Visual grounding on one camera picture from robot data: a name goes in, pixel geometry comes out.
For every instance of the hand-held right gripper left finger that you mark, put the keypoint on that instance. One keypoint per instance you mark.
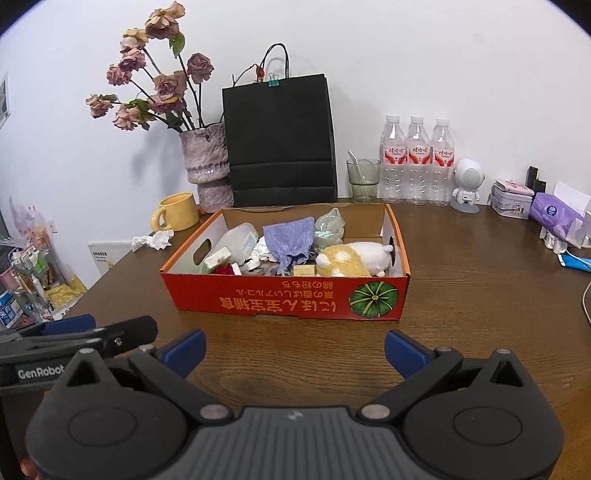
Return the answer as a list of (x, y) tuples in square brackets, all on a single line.
[(184, 353)]

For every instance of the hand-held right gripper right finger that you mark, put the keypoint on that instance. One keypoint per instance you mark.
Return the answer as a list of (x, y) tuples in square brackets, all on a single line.
[(406, 355)]

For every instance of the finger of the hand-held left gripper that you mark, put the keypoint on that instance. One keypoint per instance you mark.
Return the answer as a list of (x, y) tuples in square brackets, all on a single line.
[(129, 334), (69, 324)]

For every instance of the red rose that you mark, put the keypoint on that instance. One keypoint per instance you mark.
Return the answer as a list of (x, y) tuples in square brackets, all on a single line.
[(225, 269)]

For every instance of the orange cardboard box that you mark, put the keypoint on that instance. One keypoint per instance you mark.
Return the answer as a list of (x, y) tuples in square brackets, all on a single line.
[(286, 300)]

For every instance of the translucent plastic container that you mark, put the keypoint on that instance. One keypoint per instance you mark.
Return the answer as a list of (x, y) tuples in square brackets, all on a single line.
[(238, 242)]

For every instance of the yellow packet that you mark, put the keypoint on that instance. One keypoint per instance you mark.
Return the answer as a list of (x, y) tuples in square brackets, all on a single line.
[(67, 293)]

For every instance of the clear organizer with bottles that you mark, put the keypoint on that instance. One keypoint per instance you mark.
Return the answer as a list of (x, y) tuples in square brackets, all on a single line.
[(27, 277)]

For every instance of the white booklet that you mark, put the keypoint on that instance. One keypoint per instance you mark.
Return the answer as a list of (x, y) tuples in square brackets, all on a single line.
[(106, 258)]

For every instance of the large white crumpled tissue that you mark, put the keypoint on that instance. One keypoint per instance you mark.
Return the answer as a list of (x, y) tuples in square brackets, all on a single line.
[(152, 241)]

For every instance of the small green and white box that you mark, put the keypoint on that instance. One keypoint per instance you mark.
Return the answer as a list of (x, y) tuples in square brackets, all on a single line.
[(216, 259)]

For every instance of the yellow and white plush toy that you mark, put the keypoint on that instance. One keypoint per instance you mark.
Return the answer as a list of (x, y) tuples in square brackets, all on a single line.
[(351, 261)]

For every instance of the small white crumpled tissue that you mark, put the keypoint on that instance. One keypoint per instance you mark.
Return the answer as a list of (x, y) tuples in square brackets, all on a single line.
[(261, 249)]

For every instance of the yellow mug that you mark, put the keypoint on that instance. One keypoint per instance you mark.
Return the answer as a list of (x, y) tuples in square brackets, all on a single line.
[(178, 212)]

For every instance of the yellow sponge block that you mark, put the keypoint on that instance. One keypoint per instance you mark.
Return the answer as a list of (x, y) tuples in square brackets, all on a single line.
[(304, 270)]

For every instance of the clear crumpled plastic bag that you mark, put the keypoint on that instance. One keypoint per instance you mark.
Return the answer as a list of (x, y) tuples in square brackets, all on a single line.
[(328, 228)]

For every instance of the purple knitted cloth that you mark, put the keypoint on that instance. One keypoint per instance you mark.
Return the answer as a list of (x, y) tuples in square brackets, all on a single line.
[(288, 240)]

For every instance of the clear glass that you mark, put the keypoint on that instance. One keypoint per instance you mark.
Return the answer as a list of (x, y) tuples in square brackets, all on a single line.
[(364, 184)]

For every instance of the purple ceramic vase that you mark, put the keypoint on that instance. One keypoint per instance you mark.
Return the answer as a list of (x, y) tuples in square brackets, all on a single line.
[(205, 170)]

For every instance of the grey tin box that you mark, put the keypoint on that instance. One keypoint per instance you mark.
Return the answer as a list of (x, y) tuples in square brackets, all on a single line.
[(510, 206)]

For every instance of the white robot figure speaker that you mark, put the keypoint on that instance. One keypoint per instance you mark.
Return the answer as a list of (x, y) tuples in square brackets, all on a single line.
[(467, 177)]

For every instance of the blue flat packet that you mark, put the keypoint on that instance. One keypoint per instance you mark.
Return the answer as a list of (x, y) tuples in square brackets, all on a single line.
[(575, 262)]

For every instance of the clear water bottle red label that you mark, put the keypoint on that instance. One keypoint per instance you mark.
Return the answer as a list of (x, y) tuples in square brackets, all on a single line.
[(392, 161), (443, 164), (418, 161)]

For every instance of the pink case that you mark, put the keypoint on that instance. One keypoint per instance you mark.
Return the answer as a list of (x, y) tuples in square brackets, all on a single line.
[(512, 187)]

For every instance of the purple tissue pack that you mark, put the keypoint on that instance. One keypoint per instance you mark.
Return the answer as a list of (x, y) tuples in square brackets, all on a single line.
[(554, 214)]

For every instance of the metal spoon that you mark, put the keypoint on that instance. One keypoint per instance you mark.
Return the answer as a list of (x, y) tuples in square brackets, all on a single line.
[(353, 158)]

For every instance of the black rectangular item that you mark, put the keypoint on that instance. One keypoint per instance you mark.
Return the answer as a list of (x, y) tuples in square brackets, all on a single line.
[(537, 180)]

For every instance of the white paper box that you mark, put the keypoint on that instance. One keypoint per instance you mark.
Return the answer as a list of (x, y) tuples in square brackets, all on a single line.
[(575, 198)]

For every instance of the black paper bag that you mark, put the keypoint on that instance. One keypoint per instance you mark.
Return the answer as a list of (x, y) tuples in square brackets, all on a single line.
[(281, 143)]

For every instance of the dried pink flowers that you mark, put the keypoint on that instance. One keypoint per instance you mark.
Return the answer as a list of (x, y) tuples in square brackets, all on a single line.
[(157, 87)]

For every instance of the teal binder clip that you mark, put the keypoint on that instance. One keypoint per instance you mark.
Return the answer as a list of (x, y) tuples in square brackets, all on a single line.
[(273, 83)]

